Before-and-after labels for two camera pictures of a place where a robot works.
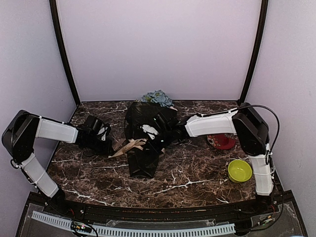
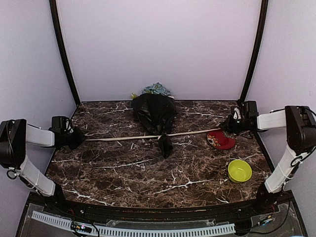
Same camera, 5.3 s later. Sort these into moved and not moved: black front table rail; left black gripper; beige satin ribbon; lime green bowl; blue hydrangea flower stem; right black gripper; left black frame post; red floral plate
Moved: right black gripper; left black gripper; beige satin ribbon; blue hydrangea flower stem
Not moved: red floral plate; lime green bowl; black front table rail; left black frame post
